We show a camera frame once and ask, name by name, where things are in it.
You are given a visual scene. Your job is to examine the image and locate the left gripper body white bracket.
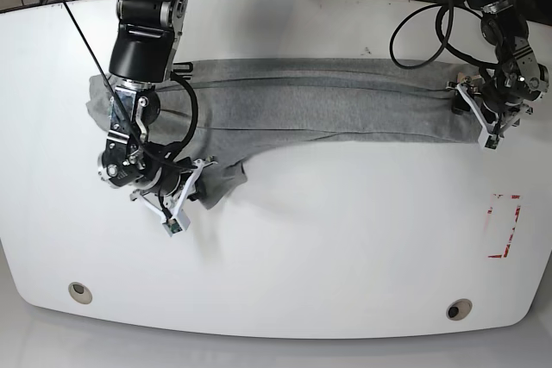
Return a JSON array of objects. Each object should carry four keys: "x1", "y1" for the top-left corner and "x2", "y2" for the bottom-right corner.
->
[{"x1": 446, "y1": 72, "x2": 537, "y2": 148}]

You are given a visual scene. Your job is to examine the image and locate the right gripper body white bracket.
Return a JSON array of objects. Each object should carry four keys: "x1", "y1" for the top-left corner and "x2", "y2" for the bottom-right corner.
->
[{"x1": 129, "y1": 157, "x2": 217, "y2": 232}]

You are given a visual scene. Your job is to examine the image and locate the grey T-shirt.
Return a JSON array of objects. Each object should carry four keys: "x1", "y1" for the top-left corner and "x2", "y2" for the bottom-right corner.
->
[{"x1": 87, "y1": 59, "x2": 480, "y2": 208}]

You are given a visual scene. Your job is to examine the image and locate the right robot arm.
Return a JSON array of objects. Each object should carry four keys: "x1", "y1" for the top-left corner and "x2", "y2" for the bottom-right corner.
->
[{"x1": 98, "y1": 0, "x2": 215, "y2": 235}]

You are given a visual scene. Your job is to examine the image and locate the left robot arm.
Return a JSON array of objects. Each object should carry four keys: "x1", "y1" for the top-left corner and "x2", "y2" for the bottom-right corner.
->
[{"x1": 421, "y1": 0, "x2": 550, "y2": 150}]

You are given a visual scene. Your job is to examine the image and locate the red tape marking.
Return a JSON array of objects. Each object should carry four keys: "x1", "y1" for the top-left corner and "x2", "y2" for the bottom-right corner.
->
[{"x1": 483, "y1": 193, "x2": 522, "y2": 259}]

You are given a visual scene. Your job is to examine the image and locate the left table grommet hole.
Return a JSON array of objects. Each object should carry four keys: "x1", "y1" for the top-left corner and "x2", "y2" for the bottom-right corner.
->
[{"x1": 68, "y1": 282, "x2": 93, "y2": 305}]

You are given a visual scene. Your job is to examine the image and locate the table grommet hole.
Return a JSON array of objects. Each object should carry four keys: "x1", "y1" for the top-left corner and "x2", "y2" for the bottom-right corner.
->
[
  {"x1": 68, "y1": 282, "x2": 93, "y2": 305},
  {"x1": 446, "y1": 298, "x2": 473, "y2": 321}
]

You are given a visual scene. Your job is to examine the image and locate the right table grommet hole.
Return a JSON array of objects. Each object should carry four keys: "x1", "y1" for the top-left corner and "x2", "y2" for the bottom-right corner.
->
[{"x1": 446, "y1": 298, "x2": 473, "y2": 321}]

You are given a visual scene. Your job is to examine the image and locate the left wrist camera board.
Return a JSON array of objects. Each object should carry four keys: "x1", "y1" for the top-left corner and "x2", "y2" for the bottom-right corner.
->
[{"x1": 484, "y1": 135, "x2": 500, "y2": 150}]

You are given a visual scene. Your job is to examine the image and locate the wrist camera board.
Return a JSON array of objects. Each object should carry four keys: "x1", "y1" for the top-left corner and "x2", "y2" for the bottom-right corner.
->
[
  {"x1": 484, "y1": 135, "x2": 500, "y2": 150},
  {"x1": 164, "y1": 220, "x2": 182, "y2": 237}
]

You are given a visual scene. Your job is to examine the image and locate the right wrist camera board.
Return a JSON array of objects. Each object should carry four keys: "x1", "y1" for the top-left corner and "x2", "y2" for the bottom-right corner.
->
[{"x1": 164, "y1": 220, "x2": 182, "y2": 237}]

